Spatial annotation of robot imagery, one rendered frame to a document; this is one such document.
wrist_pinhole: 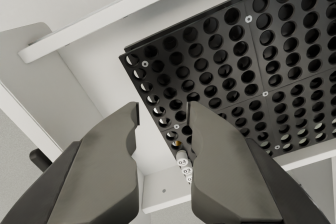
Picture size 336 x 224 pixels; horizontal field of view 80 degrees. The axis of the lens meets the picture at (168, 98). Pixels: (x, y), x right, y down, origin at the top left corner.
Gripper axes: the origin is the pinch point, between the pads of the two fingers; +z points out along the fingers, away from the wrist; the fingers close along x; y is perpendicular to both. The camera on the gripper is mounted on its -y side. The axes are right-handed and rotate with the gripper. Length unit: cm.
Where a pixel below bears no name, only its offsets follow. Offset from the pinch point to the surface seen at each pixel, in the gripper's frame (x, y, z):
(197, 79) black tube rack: 3.2, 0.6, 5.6
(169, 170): 1.1, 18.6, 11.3
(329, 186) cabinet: 37, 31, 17
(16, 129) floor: -92, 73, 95
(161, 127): -0.1, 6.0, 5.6
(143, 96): -1.8, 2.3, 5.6
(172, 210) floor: 9, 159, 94
